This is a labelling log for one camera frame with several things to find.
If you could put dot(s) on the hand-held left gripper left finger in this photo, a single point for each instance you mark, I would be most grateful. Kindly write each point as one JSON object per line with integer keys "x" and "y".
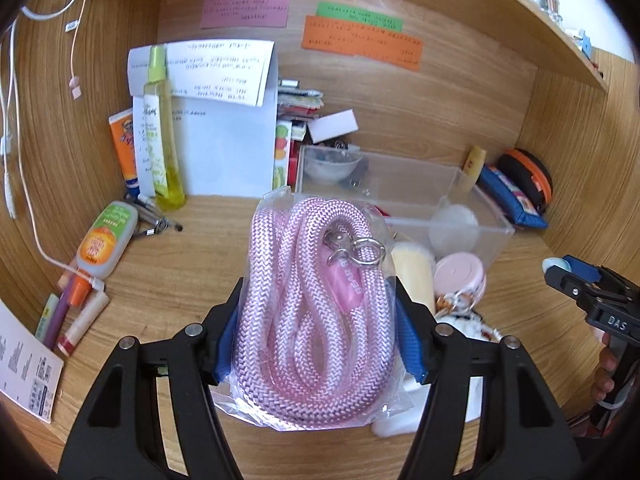
{"x": 227, "y": 342}

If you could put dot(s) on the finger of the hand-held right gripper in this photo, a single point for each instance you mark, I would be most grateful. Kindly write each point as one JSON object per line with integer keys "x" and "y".
{"x": 582, "y": 271}
{"x": 622, "y": 287}

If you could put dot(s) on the pale green lip balm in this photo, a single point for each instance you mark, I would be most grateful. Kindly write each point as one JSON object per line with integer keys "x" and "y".
{"x": 47, "y": 317}

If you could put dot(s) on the black and orange round case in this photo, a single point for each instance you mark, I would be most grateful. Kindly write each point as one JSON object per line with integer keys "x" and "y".
{"x": 527, "y": 175}

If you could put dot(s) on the wooden shelf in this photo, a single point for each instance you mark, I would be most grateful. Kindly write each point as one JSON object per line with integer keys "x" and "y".
{"x": 560, "y": 35}

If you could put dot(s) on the pink earphones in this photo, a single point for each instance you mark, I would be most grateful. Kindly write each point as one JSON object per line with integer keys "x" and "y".
{"x": 75, "y": 87}

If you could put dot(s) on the fruit printed carton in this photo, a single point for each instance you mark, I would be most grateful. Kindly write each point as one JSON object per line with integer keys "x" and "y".
{"x": 281, "y": 155}

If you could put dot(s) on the person's right hand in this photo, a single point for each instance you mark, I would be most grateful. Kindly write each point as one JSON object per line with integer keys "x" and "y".
{"x": 602, "y": 375}

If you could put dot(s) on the stack of cards and packets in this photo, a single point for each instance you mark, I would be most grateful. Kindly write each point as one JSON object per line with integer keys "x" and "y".
{"x": 300, "y": 102}

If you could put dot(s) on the white bottle with orange label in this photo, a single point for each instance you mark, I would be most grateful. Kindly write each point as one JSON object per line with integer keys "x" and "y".
{"x": 105, "y": 240}

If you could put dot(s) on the cream yellow roll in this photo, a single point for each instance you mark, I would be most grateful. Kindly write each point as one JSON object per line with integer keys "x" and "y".
{"x": 414, "y": 275}

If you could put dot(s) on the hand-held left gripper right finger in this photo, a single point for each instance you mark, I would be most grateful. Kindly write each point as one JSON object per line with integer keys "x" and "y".
{"x": 412, "y": 342}

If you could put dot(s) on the translucent white round jar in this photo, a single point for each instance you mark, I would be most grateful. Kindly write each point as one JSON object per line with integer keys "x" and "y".
{"x": 454, "y": 227}

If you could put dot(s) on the small clear bowl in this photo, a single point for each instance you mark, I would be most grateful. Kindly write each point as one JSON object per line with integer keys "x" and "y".
{"x": 330, "y": 167}

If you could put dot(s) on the purple pen with orange cap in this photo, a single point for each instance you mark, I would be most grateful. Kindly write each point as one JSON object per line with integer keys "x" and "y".
{"x": 62, "y": 315}

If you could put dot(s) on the small white box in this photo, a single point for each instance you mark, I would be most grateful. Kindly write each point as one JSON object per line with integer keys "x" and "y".
{"x": 332, "y": 126}

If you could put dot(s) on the orange sunscreen tube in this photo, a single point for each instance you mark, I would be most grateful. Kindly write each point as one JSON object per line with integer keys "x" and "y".
{"x": 124, "y": 150}

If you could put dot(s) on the folded handwritten paper sheet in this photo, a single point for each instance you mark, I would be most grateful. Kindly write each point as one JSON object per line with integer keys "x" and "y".
{"x": 220, "y": 70}

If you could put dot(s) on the glass jar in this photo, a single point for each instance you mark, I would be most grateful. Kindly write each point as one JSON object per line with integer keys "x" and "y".
{"x": 547, "y": 2}

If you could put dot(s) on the white and red lip balm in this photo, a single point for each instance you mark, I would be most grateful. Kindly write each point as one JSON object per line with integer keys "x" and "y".
{"x": 82, "y": 325}

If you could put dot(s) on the orange paper note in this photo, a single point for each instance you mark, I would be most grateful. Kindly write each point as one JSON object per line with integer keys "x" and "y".
{"x": 360, "y": 45}

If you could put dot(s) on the green paper note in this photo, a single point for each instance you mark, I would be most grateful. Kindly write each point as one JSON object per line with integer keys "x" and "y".
{"x": 360, "y": 16}

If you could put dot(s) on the yellow-green liquid bottle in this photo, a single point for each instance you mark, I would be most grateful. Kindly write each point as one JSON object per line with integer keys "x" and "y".
{"x": 160, "y": 135}

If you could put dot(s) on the blue zip pouch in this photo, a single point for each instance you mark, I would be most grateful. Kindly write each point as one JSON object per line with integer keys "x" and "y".
{"x": 510, "y": 200}

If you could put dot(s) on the clear plastic box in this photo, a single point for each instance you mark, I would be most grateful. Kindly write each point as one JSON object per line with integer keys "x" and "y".
{"x": 410, "y": 185}

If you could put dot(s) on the wooden desktop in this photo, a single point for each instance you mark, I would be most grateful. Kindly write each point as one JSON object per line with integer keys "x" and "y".
{"x": 175, "y": 270}

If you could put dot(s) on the large white paper sheet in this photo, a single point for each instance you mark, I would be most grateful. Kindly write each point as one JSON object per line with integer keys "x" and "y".
{"x": 225, "y": 150}

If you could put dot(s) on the printed white paper slip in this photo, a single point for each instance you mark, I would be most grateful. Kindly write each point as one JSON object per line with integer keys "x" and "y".
{"x": 25, "y": 365}

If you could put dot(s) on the pink paper note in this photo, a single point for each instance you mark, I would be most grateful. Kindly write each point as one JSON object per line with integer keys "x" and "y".
{"x": 245, "y": 5}

